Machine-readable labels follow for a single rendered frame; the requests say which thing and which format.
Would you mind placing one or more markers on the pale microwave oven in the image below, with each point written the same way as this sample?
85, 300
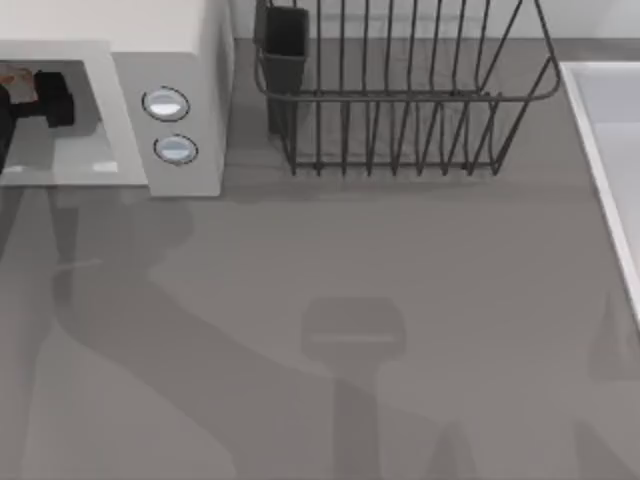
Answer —
165, 60

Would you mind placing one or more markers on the dark grey utensil cup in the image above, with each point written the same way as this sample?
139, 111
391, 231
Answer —
284, 45

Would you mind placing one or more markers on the large round microwave knob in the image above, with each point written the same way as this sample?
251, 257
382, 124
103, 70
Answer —
165, 104

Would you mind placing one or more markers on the small round microwave knob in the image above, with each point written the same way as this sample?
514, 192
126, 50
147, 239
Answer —
175, 149

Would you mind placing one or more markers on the white sink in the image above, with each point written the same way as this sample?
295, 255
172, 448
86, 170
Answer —
612, 130

